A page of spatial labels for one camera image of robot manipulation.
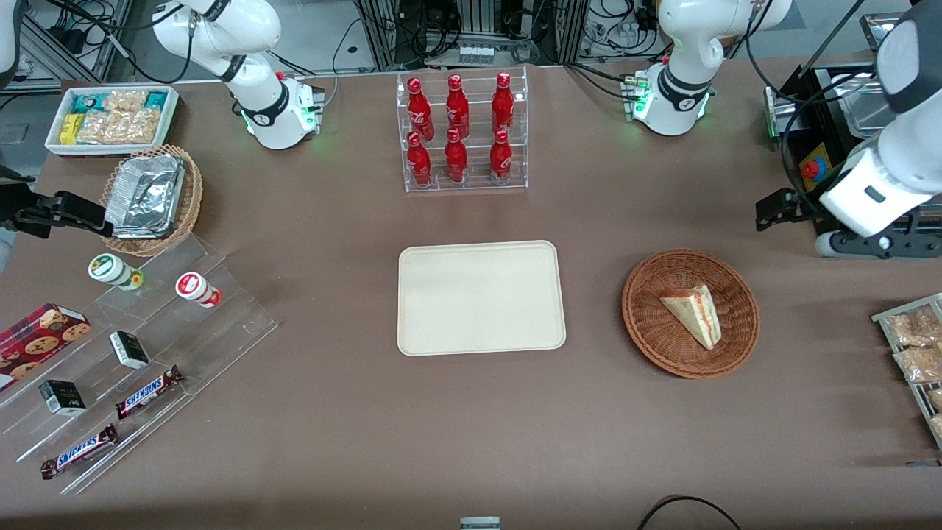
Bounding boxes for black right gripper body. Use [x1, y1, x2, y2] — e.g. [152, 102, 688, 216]
[0, 182, 37, 231]

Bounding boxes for triangle sandwich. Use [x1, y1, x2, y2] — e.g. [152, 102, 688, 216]
[660, 284, 723, 351]

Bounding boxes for light wicker basket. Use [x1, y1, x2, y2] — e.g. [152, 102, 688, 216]
[99, 144, 204, 258]

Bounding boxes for tray of packaged pastries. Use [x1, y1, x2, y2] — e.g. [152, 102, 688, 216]
[871, 293, 942, 450]

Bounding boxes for brown wicker basket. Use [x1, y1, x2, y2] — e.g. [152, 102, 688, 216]
[622, 249, 760, 380]

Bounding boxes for cream plastic tray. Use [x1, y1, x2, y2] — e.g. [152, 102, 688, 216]
[397, 240, 567, 357]

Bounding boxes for green lid yogurt cup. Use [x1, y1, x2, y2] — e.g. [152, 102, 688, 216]
[88, 253, 145, 292]

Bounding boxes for white snack bin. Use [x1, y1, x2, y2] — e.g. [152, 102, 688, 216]
[44, 85, 180, 158]

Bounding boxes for silver foil packets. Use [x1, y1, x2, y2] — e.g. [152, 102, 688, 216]
[105, 153, 186, 240]

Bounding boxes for steel food pan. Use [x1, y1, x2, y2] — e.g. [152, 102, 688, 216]
[835, 72, 895, 138]

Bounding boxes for black food warmer machine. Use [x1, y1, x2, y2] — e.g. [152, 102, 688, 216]
[764, 11, 942, 258]

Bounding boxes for red lid yogurt cup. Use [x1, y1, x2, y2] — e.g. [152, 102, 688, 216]
[175, 272, 222, 308]

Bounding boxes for red tartan cookie box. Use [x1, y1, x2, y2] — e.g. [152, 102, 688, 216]
[0, 303, 93, 391]

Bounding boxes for small black carton box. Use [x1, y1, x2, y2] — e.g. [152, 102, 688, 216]
[109, 331, 150, 370]
[38, 380, 87, 417]

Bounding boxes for clear acrylic stepped shelf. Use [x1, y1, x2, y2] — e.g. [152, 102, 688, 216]
[0, 234, 279, 495]

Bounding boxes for Snickers chocolate bar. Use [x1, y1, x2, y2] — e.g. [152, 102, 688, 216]
[40, 423, 120, 480]
[114, 365, 185, 420]

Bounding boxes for red cola bottle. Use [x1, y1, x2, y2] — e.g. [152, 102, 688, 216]
[492, 71, 515, 135]
[446, 74, 470, 139]
[407, 77, 435, 141]
[445, 128, 468, 183]
[489, 129, 513, 185]
[406, 131, 433, 187]

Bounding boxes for clear acrylic bottle rack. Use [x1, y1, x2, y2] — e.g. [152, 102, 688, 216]
[396, 66, 529, 194]

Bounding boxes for aluminium profile frame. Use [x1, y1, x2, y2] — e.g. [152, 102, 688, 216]
[18, 0, 135, 85]

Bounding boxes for black looped cable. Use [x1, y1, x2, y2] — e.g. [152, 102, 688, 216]
[637, 495, 744, 530]

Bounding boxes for aluminium equipment frame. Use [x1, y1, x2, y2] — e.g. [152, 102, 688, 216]
[353, 0, 589, 71]

